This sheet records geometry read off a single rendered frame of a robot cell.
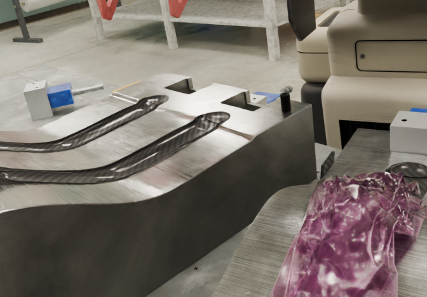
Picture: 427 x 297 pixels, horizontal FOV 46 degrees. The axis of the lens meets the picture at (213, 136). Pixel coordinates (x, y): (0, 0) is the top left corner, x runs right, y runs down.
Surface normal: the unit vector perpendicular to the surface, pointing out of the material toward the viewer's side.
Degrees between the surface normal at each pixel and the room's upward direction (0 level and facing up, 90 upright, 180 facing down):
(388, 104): 93
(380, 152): 0
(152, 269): 90
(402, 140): 90
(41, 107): 90
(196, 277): 0
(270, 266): 15
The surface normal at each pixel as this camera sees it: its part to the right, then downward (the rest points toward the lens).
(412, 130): -0.50, 0.43
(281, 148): 0.66, 0.22
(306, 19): 0.86, 0.08
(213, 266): -0.15, -0.90
